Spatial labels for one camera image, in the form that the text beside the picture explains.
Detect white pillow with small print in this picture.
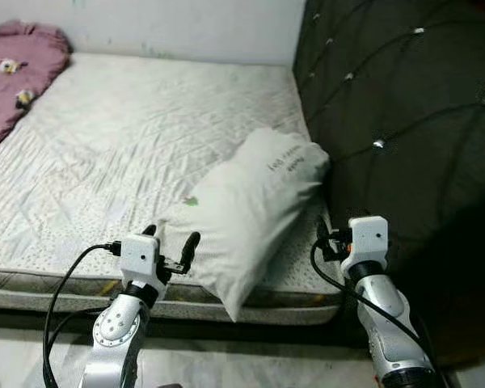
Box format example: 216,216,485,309
154,128,332,323

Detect white quilted mattress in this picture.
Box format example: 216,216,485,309
0,53,346,308

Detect grey bed base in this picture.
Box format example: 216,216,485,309
0,283,346,326

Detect black tufted headboard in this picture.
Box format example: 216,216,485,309
293,0,485,340

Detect pink cartoon print blanket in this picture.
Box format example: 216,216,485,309
0,20,72,167

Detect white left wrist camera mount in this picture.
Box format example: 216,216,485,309
119,233,164,284

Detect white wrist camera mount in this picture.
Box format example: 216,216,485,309
119,233,164,284
344,215,389,266

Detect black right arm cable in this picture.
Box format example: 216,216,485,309
310,230,449,388

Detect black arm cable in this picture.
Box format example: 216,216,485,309
310,230,449,388
42,241,122,388

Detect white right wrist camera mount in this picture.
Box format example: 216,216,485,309
344,215,389,266

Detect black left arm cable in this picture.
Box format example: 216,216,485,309
42,241,122,388

